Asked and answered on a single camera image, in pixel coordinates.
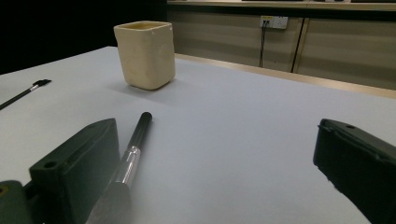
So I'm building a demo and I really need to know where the black wall cable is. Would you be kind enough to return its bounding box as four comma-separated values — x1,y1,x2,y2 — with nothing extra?
259,21,266,68
262,21,270,68

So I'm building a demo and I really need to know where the dark curtain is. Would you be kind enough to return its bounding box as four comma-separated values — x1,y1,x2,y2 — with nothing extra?
0,0,169,77

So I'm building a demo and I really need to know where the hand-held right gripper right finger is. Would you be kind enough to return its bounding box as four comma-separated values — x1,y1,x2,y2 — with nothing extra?
313,118,396,224

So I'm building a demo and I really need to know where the cream square cup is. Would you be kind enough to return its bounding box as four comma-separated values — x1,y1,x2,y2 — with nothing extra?
113,20,177,91

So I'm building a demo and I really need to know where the light wooden table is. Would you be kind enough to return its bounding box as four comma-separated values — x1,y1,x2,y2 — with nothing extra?
174,52,396,100

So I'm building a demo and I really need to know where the white wall socket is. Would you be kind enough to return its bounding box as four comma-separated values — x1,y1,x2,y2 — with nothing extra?
259,15,290,31

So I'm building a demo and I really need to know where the large black makeup brush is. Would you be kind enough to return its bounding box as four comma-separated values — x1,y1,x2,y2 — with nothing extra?
85,111,154,224

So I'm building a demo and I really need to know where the white table sheet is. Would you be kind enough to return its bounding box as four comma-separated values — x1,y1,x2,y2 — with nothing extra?
0,46,396,224

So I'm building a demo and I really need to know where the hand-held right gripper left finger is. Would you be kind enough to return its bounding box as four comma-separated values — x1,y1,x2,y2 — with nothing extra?
29,118,121,224

